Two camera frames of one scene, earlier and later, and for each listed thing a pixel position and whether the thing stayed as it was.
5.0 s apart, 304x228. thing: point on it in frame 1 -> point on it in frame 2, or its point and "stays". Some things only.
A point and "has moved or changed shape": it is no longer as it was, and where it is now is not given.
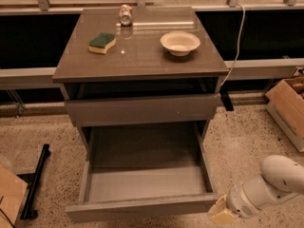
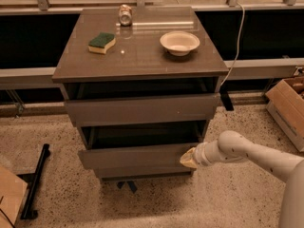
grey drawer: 143,169 has moved or changed shape
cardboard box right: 285,106 stays
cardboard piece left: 12,194 stays
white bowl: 180,44 stays
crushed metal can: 125,15 stays
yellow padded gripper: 239,200 -> 200,156
